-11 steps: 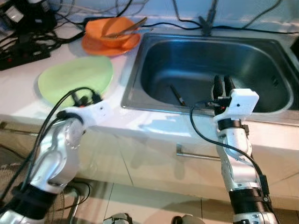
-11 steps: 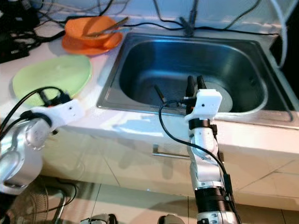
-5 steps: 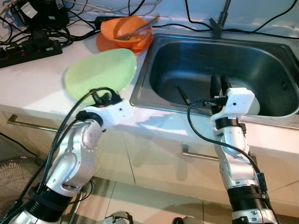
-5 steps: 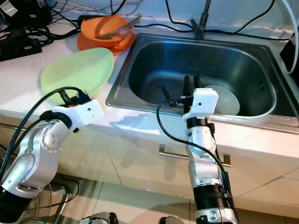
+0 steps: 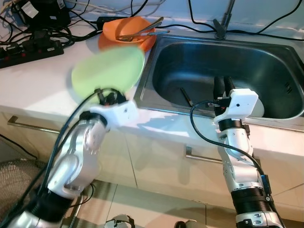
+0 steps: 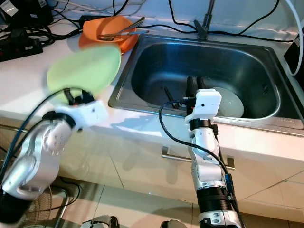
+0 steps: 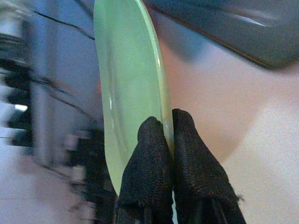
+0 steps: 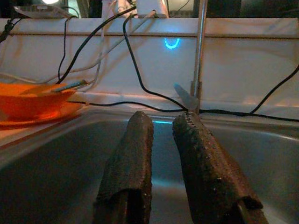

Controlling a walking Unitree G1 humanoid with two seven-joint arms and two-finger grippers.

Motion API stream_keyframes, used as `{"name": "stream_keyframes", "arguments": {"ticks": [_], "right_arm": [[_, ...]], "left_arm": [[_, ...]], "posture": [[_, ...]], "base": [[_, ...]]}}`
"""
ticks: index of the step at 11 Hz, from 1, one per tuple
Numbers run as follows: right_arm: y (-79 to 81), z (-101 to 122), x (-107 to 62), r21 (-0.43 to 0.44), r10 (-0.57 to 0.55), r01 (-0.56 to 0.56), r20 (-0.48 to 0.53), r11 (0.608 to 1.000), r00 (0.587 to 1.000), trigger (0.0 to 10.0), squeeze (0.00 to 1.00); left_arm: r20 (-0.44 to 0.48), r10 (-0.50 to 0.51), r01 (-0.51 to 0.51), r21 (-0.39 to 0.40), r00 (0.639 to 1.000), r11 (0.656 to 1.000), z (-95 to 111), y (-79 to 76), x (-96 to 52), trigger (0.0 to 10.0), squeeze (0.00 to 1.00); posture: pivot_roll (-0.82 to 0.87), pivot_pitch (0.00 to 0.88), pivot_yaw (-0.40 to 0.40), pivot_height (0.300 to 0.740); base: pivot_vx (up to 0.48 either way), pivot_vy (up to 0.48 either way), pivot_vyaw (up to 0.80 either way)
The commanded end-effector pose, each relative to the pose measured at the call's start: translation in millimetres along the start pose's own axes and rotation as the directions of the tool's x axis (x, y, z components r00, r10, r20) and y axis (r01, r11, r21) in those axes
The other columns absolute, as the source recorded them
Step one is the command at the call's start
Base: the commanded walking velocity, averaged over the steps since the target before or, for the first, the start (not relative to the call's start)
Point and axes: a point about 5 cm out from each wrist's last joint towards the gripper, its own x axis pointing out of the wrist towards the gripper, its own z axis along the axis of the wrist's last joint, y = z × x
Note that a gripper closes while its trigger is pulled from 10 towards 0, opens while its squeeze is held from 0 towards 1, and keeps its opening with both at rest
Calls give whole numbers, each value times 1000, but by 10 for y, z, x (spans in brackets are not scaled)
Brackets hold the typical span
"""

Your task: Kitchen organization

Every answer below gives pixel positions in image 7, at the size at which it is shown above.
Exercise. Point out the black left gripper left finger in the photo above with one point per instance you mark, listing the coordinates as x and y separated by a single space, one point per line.
147 172

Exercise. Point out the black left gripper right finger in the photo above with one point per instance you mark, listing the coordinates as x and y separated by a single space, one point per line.
198 177

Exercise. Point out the green plate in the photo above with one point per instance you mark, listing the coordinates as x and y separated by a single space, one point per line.
130 70

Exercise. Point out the steel kitchen sink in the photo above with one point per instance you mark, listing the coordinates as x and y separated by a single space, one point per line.
233 28

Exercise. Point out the black battery charger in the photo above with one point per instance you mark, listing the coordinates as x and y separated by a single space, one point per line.
91 163

